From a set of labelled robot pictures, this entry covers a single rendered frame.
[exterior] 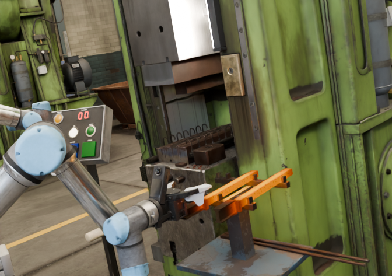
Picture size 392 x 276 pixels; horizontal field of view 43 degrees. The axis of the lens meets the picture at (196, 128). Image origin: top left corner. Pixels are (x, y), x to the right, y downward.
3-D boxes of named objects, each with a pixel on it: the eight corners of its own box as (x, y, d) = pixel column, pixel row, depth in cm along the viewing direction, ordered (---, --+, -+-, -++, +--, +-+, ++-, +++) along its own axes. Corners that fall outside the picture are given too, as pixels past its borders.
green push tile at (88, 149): (94, 156, 240) (95, 141, 242) (81, 157, 242) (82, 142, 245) (96, 156, 241) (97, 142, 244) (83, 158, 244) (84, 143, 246)
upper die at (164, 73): (174, 84, 212) (170, 62, 211) (144, 86, 226) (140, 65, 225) (237, 68, 241) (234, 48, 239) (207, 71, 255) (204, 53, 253)
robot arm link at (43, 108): (27, 104, 216) (45, 100, 220) (32, 129, 218) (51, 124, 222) (32, 104, 209) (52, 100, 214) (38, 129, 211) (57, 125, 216)
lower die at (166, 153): (188, 164, 218) (185, 145, 217) (158, 161, 233) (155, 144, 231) (248, 139, 247) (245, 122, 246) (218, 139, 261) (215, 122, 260)
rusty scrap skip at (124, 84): (158, 134, 837) (149, 84, 822) (98, 132, 976) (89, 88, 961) (209, 118, 915) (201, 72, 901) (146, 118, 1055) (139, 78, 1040)
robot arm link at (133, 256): (146, 263, 147) (139, 228, 145) (152, 279, 136) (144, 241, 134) (120, 270, 145) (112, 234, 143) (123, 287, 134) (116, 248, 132)
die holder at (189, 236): (220, 271, 212) (203, 170, 204) (161, 254, 239) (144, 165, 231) (293, 222, 250) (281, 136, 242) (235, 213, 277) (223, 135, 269)
